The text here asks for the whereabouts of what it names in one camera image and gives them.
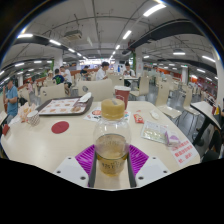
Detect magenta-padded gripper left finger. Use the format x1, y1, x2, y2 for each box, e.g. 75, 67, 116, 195
53, 143, 98, 189

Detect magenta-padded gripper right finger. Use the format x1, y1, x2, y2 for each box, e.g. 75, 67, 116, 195
127, 143, 172, 189

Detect clear tea bottle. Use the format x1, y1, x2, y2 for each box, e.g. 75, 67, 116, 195
92, 98, 132, 177

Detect flat round red coaster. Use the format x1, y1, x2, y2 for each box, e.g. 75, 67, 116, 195
51, 120, 70, 135

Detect red sauce packet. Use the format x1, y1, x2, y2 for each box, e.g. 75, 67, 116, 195
133, 113, 145, 125

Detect small white packet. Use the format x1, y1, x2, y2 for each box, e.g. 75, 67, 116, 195
149, 109, 160, 120

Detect colourful printed flyer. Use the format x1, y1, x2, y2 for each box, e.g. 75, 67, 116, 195
83, 107, 131, 124

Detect dark food tray, printed liner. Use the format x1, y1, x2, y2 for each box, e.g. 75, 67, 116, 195
35, 96, 94, 117

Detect orange-print food wrapper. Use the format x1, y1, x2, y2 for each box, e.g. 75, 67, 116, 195
18, 102, 37, 123

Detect group of beige chairs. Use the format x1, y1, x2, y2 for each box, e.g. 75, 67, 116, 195
129, 74, 201, 121

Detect crumpled white napkin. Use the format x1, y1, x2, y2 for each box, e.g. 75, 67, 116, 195
77, 92, 92, 104

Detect red flat box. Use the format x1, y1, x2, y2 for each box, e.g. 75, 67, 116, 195
1, 123, 11, 136

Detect neighbouring beige table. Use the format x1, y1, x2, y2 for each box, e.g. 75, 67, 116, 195
189, 100, 223, 132

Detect red paper cup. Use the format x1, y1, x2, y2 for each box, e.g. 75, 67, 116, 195
114, 85, 132, 110

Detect ceiling air conditioner unit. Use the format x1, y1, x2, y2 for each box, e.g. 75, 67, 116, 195
63, 30, 83, 42

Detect ceiling strip lights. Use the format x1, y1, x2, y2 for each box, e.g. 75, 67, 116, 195
0, 2, 218, 84

